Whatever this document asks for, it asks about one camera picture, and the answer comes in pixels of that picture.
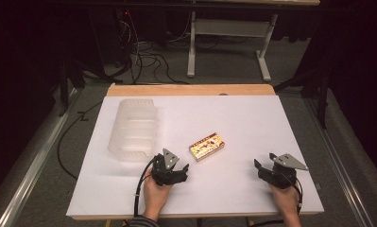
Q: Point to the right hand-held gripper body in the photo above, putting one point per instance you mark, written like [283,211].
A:
[282,171]

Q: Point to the small printed yellow box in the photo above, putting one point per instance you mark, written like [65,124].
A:
[207,146]

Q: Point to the translucent plastic storage bin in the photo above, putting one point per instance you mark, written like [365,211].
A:
[132,132]

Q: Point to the person's right hand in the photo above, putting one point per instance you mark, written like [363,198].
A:
[285,200]

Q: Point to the metal floor rail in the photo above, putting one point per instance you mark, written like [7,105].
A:
[337,151]
[28,170]

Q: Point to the black stand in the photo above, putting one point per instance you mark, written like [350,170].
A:
[70,85]
[318,91]

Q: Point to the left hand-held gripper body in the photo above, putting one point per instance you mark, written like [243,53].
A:
[164,171]

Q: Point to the white metal desk frame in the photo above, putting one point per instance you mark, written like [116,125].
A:
[230,28]

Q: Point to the white table mat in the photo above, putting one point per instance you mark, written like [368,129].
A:
[227,119]

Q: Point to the person's left hand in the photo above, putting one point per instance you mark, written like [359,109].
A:
[154,197]

